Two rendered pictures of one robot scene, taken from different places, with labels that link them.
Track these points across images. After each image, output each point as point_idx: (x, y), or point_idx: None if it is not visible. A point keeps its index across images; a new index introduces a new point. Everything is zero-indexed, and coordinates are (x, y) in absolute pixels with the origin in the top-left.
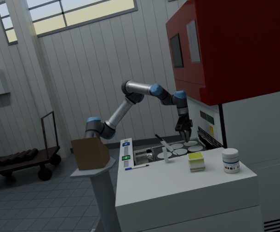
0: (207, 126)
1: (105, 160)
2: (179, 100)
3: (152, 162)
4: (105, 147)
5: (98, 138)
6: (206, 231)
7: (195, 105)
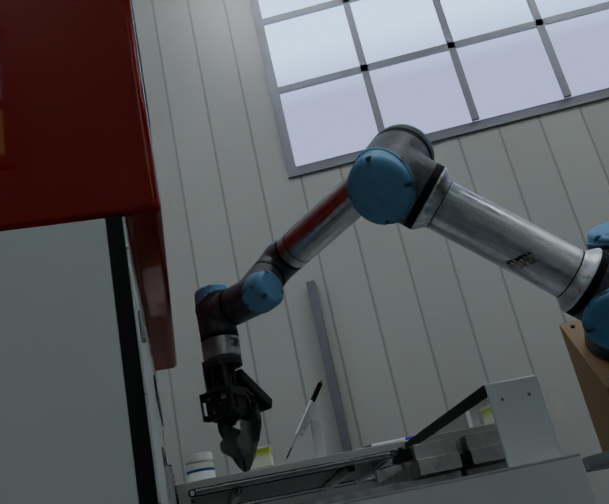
0: (162, 435)
1: (603, 434)
2: (223, 316)
3: (357, 449)
4: (593, 378)
5: (564, 333)
6: None
7: (148, 348)
